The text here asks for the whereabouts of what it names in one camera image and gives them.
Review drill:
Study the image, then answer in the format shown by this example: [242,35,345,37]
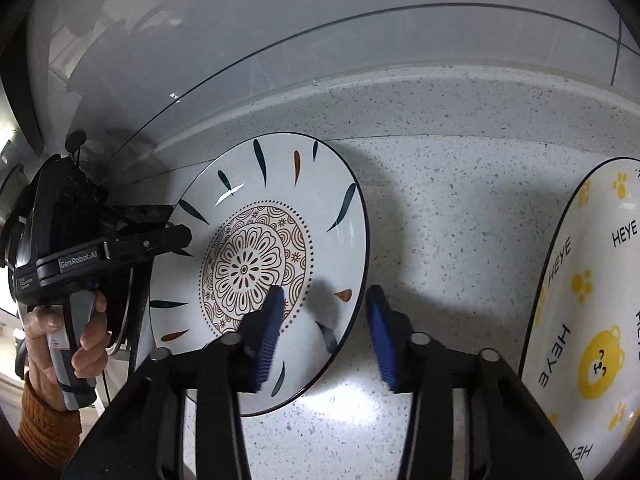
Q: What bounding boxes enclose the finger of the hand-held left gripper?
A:
[102,224,194,267]

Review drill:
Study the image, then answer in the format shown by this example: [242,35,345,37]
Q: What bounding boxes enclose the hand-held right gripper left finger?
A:
[75,285,287,480]

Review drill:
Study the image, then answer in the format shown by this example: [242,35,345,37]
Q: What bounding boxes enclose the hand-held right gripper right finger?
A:
[365,284,583,480]

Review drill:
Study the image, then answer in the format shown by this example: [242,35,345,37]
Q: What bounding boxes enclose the white mandala pattern plate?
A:
[149,132,371,418]

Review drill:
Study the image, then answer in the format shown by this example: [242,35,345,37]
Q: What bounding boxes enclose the yellow bear print plate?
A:
[517,157,640,480]

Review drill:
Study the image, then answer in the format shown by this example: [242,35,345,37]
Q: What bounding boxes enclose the person's left forearm orange sleeve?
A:
[17,375,83,458]

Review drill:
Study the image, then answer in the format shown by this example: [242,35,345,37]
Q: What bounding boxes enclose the person's left hand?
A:
[22,291,110,411]

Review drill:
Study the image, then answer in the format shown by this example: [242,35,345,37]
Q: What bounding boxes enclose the dark pan with metal rim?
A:
[102,260,153,376]

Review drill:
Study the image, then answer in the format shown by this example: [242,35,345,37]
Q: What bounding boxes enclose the black range hood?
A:
[0,15,46,148]

